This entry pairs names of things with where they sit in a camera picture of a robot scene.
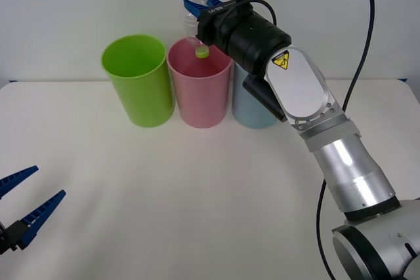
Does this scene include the pale blue plastic waste bin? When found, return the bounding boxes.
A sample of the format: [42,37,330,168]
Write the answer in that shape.
[231,62,283,129]

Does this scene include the green plastic waste bin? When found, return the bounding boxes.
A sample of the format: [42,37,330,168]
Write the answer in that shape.
[100,33,175,129]

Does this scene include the pink plastic waste bin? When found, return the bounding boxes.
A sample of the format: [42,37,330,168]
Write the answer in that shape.
[166,37,234,129]

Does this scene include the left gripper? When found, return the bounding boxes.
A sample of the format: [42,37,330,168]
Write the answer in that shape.
[0,165,67,255]

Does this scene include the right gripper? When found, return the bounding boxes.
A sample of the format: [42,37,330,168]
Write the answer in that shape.
[182,0,254,52]

